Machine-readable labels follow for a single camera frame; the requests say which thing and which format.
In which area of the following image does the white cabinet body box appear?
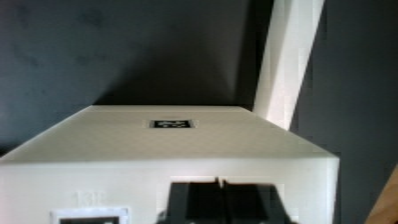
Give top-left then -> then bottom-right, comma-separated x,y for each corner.
0,106 -> 339,224

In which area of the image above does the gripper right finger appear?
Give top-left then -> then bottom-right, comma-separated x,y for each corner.
224,183 -> 295,224

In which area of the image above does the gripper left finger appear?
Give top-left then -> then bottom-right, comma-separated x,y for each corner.
156,182 -> 225,224

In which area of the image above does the white U-shaped fence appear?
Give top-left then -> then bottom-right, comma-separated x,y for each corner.
252,0 -> 325,130

